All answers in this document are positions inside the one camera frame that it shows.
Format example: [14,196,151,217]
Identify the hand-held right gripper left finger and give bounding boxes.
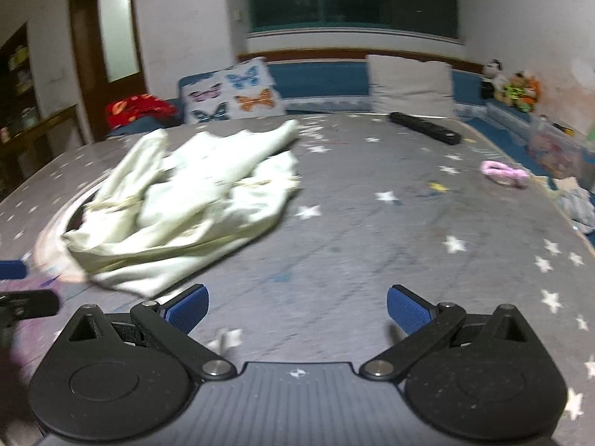
[62,283,238,380]

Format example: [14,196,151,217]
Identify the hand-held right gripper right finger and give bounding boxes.
[359,284,536,380]

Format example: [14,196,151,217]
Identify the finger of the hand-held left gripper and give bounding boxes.
[0,260,27,280]
[0,289,60,322]

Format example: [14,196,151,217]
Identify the pale green garment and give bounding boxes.
[60,118,303,299]

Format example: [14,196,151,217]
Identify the wooden side table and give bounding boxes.
[0,103,85,187]

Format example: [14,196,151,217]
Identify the pink hair scrunchie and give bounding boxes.
[480,160,531,189]

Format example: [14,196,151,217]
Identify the black remote control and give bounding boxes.
[389,111,463,146]

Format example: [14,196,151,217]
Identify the dark wooden shelf cabinet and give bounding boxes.
[0,23,44,149]

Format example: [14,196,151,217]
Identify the pile of pale cloths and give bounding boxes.
[552,175,595,236]

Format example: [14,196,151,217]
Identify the red printed blanket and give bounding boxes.
[104,94,178,131]

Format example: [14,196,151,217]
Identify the clear toy storage box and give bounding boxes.
[527,115,592,180]

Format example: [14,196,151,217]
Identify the butterfly print pillow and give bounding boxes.
[179,57,287,125]

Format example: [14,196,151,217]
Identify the beige pillow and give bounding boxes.
[366,54,459,120]

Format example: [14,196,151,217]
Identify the wooden door with glass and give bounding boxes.
[67,0,155,144]

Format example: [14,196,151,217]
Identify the brown bear plush toy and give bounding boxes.
[495,72,527,109]

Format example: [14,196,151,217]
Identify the orange plush toy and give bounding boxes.
[516,74,543,113]

